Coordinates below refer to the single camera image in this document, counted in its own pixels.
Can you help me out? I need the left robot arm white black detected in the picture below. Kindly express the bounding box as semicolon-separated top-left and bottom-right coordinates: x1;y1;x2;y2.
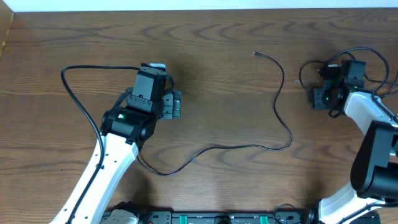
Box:
53;63;182;223

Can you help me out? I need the right camera black cable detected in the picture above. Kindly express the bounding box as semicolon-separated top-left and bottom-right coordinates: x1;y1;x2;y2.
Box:
325;47;398;125

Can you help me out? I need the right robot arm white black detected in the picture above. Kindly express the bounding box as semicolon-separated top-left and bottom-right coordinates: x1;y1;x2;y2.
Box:
306;60;397;223

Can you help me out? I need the thin black cable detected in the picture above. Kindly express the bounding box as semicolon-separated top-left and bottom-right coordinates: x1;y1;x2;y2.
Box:
298;51;398;100
136;52;294;177

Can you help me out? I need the camera black cable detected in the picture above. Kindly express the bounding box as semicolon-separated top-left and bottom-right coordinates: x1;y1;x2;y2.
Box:
325;47;398;125
60;65;141;224

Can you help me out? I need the left camera black cable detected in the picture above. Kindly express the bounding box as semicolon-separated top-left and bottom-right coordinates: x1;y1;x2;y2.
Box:
60;65;141;224

